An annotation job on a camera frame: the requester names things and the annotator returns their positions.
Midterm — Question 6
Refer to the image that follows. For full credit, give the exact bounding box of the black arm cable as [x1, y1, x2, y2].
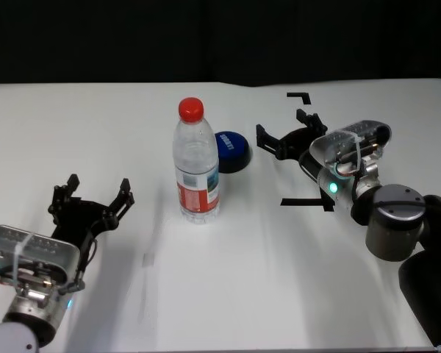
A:
[58, 229, 98, 295]
[351, 172, 427, 213]

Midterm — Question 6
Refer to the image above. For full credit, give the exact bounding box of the blue push button black base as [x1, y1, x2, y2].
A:
[214, 130, 252, 175]

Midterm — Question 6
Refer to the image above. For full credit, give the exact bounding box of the clear right wrist camera housing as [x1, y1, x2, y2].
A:
[309, 118, 393, 179]

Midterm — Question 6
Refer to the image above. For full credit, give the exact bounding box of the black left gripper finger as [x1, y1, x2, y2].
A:
[102, 178, 136, 229]
[48, 174, 82, 216]

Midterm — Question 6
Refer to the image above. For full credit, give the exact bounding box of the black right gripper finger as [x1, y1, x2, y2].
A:
[295, 108, 329, 138]
[255, 124, 282, 160]

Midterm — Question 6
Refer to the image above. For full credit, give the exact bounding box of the clear water bottle red cap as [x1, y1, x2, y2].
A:
[172, 97, 222, 226]

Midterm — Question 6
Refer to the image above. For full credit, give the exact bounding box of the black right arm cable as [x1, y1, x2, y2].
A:
[351, 172, 427, 213]

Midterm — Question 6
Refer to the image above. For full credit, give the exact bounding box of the clear wrist camera housing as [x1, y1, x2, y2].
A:
[309, 118, 393, 179]
[0, 224, 81, 288]

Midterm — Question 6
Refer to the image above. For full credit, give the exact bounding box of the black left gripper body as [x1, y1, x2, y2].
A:
[50, 197, 118, 254]

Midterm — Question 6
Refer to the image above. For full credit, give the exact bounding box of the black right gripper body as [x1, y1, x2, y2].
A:
[278, 127, 321, 189]

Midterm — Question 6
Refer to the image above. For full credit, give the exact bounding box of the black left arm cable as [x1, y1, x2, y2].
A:
[58, 229, 98, 295]

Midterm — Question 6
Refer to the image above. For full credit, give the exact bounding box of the clear left wrist camera housing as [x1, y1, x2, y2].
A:
[0, 224, 81, 288]

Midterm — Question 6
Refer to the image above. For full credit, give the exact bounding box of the black curtain backdrop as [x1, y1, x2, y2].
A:
[0, 0, 441, 88]

